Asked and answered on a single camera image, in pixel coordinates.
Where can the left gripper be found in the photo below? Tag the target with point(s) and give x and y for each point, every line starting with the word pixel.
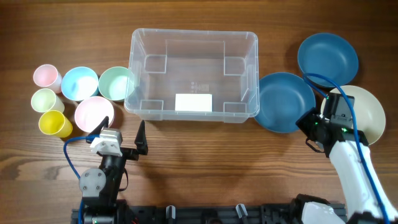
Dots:
pixel 141 142

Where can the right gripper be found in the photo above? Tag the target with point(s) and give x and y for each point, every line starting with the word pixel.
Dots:
pixel 303 122

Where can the pink bowl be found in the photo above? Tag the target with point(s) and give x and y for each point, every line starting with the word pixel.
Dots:
pixel 90 113

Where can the mint green bowl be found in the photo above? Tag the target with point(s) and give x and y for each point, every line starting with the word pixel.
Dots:
pixel 113 83

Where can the cream plate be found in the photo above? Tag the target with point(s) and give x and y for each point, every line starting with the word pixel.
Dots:
pixel 370 115

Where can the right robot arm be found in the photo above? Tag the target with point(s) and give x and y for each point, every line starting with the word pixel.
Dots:
pixel 366 201

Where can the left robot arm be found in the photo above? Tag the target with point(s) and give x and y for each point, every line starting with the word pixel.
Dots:
pixel 100 186

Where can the white label in container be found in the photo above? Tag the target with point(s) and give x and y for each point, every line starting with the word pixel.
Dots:
pixel 194 102

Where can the clear plastic storage container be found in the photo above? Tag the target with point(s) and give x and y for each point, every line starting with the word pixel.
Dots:
pixel 166 62

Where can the light blue bowl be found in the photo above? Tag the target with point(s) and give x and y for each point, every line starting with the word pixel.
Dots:
pixel 80 83

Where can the yellow cup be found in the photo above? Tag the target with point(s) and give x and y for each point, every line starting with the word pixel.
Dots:
pixel 54 123

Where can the pale green cup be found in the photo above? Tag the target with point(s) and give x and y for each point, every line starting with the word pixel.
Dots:
pixel 45 99

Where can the pink cup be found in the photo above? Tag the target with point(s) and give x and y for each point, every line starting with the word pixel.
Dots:
pixel 47 76

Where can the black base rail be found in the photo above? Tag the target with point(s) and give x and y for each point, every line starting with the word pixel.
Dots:
pixel 266 213

